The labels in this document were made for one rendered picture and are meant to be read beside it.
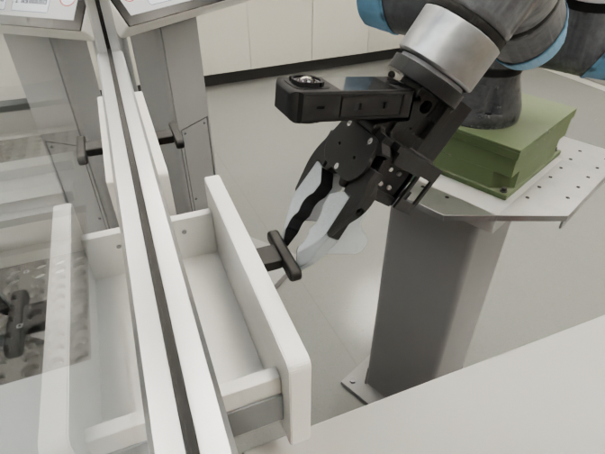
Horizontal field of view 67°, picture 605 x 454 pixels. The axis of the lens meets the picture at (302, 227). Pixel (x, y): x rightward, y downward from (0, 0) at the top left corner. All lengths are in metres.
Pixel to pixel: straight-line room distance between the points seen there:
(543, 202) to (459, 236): 0.16
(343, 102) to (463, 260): 0.64
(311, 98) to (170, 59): 1.02
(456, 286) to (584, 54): 0.48
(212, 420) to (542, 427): 0.39
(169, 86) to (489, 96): 0.86
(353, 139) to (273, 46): 3.23
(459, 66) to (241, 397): 0.31
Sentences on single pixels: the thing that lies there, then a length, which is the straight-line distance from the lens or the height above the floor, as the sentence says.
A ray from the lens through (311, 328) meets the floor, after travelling 1.59.
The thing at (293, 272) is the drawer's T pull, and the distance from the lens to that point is 0.43.
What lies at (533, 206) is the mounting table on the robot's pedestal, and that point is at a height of 0.76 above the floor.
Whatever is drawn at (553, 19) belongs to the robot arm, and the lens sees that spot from 0.50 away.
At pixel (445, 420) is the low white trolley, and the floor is 0.76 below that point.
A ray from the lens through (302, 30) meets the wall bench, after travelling 3.71.
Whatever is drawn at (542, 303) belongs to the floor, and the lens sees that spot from 1.88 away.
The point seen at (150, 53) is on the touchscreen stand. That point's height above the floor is 0.84.
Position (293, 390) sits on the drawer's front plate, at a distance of 0.36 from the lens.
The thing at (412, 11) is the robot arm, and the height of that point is 1.09.
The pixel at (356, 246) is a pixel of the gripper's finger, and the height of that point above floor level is 0.92.
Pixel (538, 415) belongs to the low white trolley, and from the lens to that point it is 0.57.
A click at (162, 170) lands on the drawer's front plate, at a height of 0.93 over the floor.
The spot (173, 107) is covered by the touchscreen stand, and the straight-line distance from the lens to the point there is 1.40.
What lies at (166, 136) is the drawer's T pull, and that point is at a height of 0.91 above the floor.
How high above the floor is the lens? 1.20
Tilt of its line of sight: 37 degrees down
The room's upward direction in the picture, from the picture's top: straight up
